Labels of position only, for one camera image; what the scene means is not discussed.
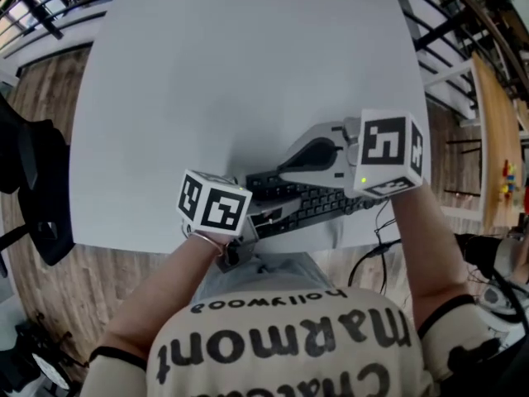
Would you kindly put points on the wooden table with white frame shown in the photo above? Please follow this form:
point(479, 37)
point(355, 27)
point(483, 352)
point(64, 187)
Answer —
point(496, 139)

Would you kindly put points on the colourful toy blocks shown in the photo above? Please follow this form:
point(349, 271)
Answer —
point(509, 176)

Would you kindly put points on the person's cream printed shirt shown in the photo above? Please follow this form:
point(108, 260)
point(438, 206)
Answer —
point(289, 345)

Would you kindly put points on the black wheeled stand base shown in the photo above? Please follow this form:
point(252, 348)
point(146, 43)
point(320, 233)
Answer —
point(41, 366)

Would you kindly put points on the black office chair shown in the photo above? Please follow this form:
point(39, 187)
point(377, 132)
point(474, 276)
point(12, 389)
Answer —
point(33, 151)

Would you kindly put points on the thin pink bangle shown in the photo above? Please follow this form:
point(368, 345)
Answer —
point(205, 236)

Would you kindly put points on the person's light blue jeans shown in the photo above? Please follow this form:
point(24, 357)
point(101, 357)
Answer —
point(268, 271)

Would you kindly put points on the person's left forearm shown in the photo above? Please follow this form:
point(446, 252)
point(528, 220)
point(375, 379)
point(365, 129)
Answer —
point(165, 296)

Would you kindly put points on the person's right forearm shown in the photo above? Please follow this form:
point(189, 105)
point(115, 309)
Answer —
point(430, 254)

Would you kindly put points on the black keyboard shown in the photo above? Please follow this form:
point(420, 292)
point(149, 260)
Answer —
point(318, 203)

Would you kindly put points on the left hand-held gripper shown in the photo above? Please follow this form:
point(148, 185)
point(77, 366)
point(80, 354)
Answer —
point(215, 209)

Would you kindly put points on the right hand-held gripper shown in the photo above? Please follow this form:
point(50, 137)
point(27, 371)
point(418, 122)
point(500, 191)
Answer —
point(382, 147)

